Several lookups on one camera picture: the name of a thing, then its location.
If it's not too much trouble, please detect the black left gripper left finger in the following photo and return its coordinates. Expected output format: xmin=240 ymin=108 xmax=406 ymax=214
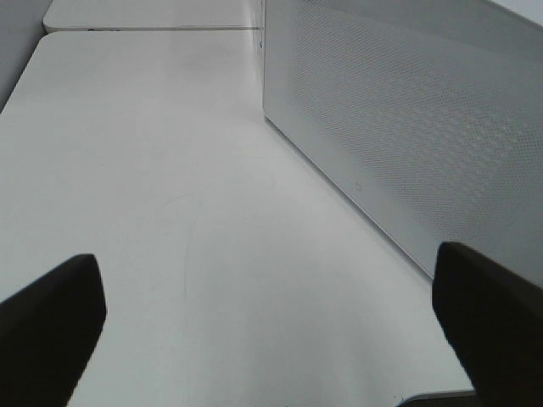
xmin=1 ymin=254 xmax=107 ymax=406

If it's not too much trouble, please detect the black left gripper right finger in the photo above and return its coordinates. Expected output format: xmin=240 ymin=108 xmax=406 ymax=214
xmin=432 ymin=242 xmax=542 ymax=406

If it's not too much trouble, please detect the white microwave door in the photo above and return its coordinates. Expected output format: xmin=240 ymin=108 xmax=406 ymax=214
xmin=263 ymin=1 xmax=542 ymax=284

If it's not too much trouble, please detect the white microwave oven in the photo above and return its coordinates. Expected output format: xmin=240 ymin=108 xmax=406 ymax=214
xmin=248 ymin=0 xmax=266 ymax=53

